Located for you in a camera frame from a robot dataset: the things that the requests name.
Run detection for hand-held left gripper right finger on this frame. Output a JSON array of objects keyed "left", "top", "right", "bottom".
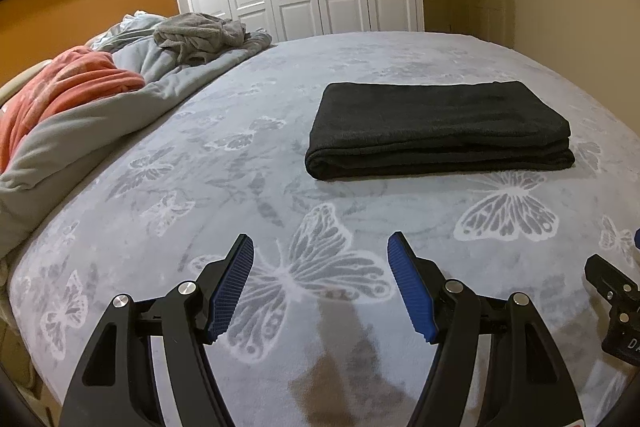
[{"left": 387, "top": 231, "right": 585, "bottom": 427}]

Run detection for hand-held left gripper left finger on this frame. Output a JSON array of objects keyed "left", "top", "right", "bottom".
[{"left": 60, "top": 234, "right": 255, "bottom": 427}]

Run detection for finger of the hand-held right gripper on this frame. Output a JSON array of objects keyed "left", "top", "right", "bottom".
[{"left": 584, "top": 254, "right": 640, "bottom": 333}]

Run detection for dark grey pants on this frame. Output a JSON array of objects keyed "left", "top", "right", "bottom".
[{"left": 305, "top": 80, "right": 576, "bottom": 182}]

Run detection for butterfly print bed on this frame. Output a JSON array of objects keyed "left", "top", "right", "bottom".
[{"left": 0, "top": 31, "right": 640, "bottom": 427}]

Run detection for grey comforter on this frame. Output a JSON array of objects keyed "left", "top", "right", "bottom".
[{"left": 0, "top": 11, "right": 274, "bottom": 259}]

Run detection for crumpled grey towel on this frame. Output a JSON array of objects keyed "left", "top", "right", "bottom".
[{"left": 152, "top": 11, "right": 251, "bottom": 66}]

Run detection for orange patterned blanket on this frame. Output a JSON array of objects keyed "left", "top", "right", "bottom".
[{"left": 0, "top": 47, "right": 146, "bottom": 174}]

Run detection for beige bed frame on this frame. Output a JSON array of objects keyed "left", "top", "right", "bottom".
[{"left": 0, "top": 297, "right": 42, "bottom": 400}]

